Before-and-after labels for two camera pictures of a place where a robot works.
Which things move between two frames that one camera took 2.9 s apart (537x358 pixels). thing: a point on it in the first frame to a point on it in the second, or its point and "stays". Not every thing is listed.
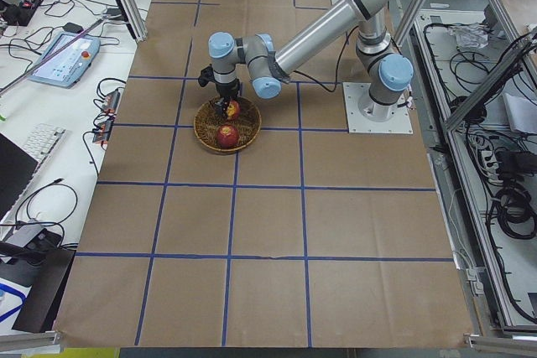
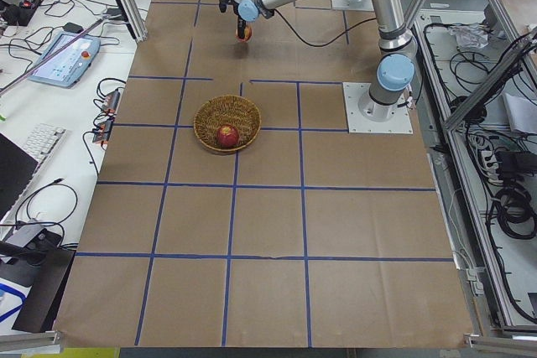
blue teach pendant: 66,67 stays
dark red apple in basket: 227,136 stays
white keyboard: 41,142 stays
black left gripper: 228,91 to 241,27
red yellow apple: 233,110 to 247,34
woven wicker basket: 206,123 stays
